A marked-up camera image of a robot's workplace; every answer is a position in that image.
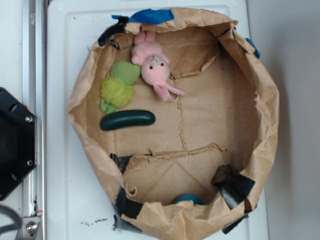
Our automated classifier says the pink plush bunny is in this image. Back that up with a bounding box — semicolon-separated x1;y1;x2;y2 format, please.
131;31;186;101

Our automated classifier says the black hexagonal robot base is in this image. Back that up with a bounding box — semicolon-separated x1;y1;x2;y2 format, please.
0;87;37;201

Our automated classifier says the dark green toy cucumber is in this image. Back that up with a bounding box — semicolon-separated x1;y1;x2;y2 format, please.
100;109;156;131

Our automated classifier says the green plush toy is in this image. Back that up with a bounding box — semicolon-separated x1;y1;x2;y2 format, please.
100;60;141;115

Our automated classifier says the brown rock-like chunk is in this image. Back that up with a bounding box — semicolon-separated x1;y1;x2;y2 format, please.
211;164;236;188

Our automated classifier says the blue ball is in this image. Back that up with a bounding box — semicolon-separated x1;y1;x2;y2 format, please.
174;193;204;205

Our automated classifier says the white plastic tray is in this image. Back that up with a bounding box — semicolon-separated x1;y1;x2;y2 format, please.
46;0;269;240

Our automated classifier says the brown paper bag enclosure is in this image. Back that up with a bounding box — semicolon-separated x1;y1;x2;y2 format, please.
67;7;279;240

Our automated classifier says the aluminium extrusion rail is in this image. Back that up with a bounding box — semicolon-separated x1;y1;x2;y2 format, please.
22;0;49;240

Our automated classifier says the metal corner bracket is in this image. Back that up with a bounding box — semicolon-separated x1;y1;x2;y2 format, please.
20;216;41;240

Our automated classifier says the black cable at corner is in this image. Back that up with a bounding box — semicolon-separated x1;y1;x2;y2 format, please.
0;204;23;240

